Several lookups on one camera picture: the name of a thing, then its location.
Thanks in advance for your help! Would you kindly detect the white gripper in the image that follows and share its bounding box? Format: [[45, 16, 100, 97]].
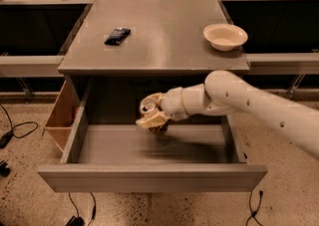
[[136, 88, 188, 128]]

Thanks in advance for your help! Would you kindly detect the orange soda can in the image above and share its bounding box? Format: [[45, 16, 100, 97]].
[[136, 99, 168, 134]]

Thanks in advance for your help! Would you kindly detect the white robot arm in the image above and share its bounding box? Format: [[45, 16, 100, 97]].
[[137, 71, 319, 159]]

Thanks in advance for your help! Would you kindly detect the grey drawer cabinet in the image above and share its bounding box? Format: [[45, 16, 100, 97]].
[[59, 0, 248, 124]]

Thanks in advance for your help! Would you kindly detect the open grey top drawer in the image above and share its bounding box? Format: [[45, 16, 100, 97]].
[[38, 81, 267, 192]]

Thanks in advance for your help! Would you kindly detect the black snack packet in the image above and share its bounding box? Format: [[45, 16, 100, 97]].
[[105, 27, 131, 46]]

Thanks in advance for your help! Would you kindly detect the white bowl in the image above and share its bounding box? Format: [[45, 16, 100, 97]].
[[203, 24, 248, 52]]

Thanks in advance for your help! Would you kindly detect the black plug left floor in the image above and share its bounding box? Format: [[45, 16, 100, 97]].
[[0, 160, 10, 177]]

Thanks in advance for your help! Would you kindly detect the black cable under drawer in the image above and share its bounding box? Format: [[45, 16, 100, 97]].
[[65, 192, 98, 226]]

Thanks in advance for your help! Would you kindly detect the black cable right floor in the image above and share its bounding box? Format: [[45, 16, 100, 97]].
[[245, 189, 265, 226]]

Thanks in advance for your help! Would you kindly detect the black cable floor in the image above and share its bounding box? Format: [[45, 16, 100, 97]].
[[0, 103, 40, 148], [245, 189, 265, 226]]

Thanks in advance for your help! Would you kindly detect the black cable left floor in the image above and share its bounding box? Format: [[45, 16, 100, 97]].
[[0, 103, 40, 148]]

